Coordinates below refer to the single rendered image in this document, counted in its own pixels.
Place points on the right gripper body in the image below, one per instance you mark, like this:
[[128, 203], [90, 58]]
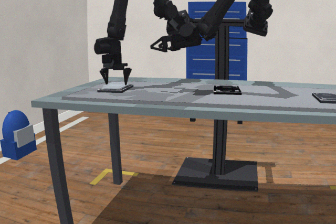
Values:
[[118, 67]]

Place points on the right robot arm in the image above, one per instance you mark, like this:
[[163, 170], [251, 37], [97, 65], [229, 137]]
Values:
[[116, 28]]

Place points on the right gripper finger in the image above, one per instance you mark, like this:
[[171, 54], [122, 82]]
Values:
[[126, 74], [103, 73]]

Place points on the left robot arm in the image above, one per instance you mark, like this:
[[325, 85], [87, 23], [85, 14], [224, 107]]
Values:
[[209, 24]]

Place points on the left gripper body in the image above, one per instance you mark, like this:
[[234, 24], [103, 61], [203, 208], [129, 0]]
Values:
[[174, 45]]

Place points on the white well plate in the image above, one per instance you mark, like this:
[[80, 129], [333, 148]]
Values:
[[115, 85]]

